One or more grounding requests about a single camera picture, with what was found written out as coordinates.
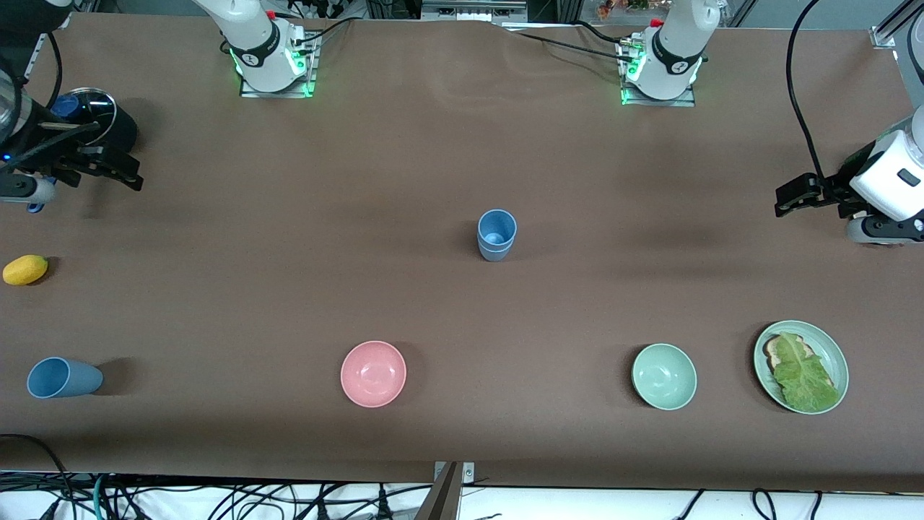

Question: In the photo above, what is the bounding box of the glass lid with blue knob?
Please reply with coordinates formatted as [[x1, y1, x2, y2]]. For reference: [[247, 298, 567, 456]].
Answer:
[[51, 88, 118, 131]]

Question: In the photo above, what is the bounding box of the yellow lemon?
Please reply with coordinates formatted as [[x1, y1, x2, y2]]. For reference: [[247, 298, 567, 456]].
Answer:
[[2, 254, 50, 287]]

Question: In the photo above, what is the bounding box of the light green plate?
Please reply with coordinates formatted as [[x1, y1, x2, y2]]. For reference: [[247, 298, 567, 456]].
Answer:
[[753, 320, 850, 415]]

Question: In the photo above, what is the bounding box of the toasted bread slice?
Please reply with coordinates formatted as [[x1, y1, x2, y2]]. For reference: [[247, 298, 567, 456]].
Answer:
[[764, 334, 820, 376]]

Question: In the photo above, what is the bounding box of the green lettuce leaf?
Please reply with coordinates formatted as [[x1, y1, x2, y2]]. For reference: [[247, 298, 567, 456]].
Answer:
[[772, 332, 842, 411]]

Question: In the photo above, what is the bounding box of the light green bowl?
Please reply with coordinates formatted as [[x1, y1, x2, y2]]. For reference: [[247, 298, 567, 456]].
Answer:
[[632, 342, 698, 411]]

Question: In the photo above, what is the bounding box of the pink bowl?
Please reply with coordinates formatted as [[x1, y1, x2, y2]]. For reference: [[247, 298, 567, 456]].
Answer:
[[340, 340, 408, 409]]

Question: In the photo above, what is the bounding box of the table cover cloth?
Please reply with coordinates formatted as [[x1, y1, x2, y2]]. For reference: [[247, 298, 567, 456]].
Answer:
[[0, 13, 924, 493]]

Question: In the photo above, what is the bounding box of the black pot with blue handle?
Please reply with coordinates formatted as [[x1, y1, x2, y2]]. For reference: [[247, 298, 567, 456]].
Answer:
[[27, 88, 138, 215]]

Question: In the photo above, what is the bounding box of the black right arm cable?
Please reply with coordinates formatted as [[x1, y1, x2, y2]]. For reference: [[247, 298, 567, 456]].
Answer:
[[0, 29, 98, 174]]

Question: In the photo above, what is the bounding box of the aluminium corner rail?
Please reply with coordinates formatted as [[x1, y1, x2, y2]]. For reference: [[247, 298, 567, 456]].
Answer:
[[870, 0, 914, 50], [22, 0, 73, 82]]

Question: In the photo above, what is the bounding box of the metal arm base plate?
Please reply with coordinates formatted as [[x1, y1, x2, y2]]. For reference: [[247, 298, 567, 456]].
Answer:
[[619, 40, 697, 108], [240, 32, 318, 98]]

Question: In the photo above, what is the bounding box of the black base cable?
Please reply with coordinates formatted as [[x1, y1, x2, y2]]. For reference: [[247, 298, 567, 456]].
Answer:
[[514, 30, 636, 64], [574, 20, 629, 48], [292, 16, 358, 46]]

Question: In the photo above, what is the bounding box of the black looping floor cable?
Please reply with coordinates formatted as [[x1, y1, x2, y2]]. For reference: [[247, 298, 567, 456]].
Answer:
[[0, 433, 77, 520]]

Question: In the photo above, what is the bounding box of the aluminium frame with grey box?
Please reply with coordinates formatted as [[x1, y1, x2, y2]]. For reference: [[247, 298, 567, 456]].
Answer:
[[421, 0, 528, 22]]

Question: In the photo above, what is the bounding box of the grey camera pole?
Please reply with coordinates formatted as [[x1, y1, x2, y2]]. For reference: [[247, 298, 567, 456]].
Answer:
[[413, 462, 463, 520]]

